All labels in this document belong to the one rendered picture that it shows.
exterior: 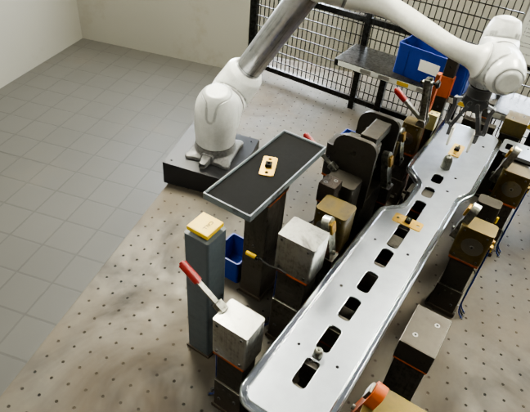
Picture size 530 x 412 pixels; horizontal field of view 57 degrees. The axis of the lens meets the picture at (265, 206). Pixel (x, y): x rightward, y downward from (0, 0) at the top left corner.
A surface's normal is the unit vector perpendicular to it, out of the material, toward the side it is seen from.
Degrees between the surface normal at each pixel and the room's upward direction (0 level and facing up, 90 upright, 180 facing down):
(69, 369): 0
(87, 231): 0
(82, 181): 0
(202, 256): 90
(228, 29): 90
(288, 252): 90
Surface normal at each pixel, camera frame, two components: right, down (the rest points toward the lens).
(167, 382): 0.07, -0.76
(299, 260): -0.55, 0.51
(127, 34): -0.30, 0.60
